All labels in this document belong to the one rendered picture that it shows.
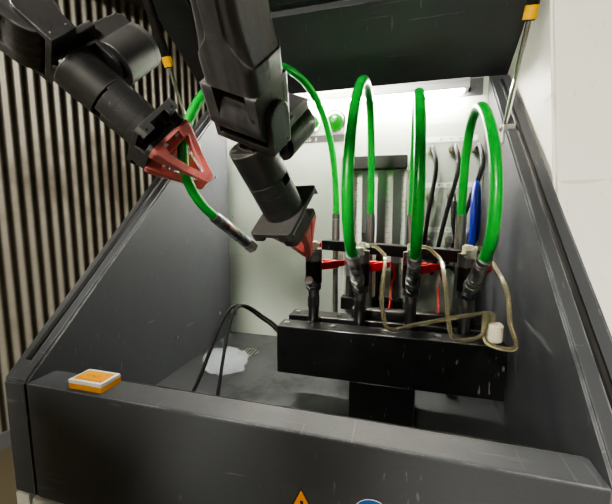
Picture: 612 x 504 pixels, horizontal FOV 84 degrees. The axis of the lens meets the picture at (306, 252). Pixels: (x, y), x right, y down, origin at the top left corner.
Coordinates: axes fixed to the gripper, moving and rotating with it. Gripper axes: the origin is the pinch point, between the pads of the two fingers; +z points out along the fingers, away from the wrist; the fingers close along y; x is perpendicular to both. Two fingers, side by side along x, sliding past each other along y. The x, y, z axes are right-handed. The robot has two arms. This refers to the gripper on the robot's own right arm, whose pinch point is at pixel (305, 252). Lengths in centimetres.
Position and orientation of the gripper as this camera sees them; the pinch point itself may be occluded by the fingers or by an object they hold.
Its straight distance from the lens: 54.3
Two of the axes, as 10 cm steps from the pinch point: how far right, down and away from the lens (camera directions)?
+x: -8.7, -0.4, 5.0
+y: 3.6, -7.5, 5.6
